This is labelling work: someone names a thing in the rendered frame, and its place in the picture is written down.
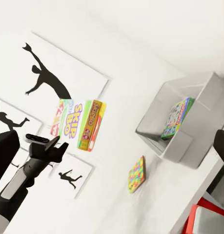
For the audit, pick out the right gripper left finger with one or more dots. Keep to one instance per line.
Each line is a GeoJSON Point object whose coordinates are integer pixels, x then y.
{"type": "Point", "coordinates": [9, 146]}

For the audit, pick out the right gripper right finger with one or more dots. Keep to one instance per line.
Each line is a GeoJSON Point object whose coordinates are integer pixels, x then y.
{"type": "Point", "coordinates": [219, 143]}

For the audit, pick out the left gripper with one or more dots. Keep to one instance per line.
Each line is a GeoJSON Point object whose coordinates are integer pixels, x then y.
{"type": "Point", "coordinates": [41, 155]}

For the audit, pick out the desk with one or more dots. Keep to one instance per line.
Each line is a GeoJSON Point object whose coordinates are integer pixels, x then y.
{"type": "Point", "coordinates": [162, 203]}

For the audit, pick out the board game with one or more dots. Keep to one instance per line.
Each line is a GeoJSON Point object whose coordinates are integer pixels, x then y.
{"type": "Point", "coordinates": [175, 118]}
{"type": "Point", "coordinates": [77, 122]}

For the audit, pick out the jigsaw puzzle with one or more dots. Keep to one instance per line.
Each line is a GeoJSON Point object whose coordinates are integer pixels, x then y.
{"type": "Point", "coordinates": [136, 175]}

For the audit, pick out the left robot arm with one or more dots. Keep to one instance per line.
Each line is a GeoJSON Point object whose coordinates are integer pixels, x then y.
{"type": "Point", "coordinates": [42, 151]}

